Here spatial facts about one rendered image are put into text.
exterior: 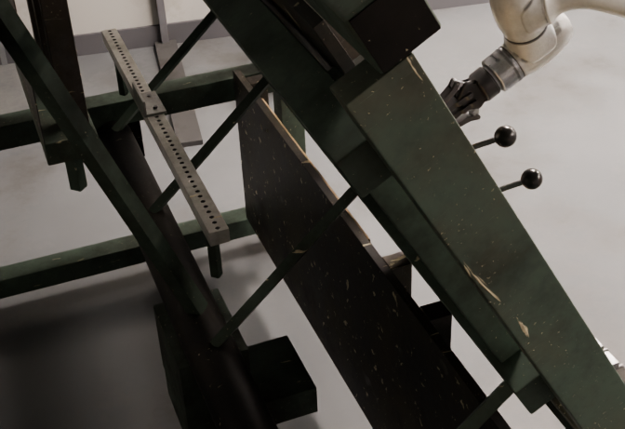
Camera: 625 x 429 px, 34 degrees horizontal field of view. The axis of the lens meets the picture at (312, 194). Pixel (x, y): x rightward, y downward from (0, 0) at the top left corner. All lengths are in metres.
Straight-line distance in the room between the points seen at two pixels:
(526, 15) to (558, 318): 0.76
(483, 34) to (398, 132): 4.52
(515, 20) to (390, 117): 0.93
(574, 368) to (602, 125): 3.27
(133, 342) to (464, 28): 3.00
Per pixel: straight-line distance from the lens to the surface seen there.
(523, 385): 1.89
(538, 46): 2.32
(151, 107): 3.02
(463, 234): 1.51
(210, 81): 3.66
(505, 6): 2.21
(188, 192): 2.61
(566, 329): 1.75
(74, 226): 4.41
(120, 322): 3.86
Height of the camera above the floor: 2.42
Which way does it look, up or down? 33 degrees down
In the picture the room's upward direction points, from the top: 3 degrees counter-clockwise
